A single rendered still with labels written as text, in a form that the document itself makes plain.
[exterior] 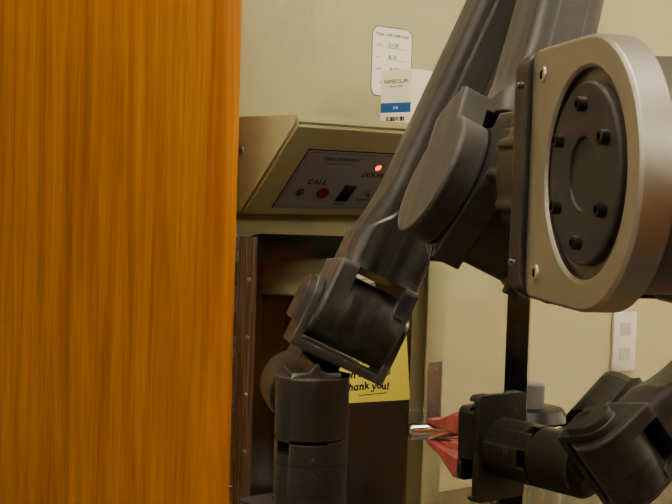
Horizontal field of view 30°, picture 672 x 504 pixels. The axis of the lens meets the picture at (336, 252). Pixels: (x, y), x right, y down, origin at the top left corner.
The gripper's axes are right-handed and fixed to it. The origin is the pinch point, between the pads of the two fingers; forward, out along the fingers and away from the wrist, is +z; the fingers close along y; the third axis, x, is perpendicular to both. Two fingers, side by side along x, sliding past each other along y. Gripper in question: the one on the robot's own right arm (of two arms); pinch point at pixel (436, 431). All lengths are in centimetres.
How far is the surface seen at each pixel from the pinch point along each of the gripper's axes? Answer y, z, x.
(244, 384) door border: 3.6, 15.8, 12.8
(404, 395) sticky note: 2.9, 5.4, -0.3
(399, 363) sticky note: 6.2, 5.7, 0.1
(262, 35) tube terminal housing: 40.3, 17.4, 10.2
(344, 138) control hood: 29.4, 7.1, 7.1
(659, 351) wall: -6, 62, -119
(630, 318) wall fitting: 1, 61, -108
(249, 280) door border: 14.6, 15.5, 12.6
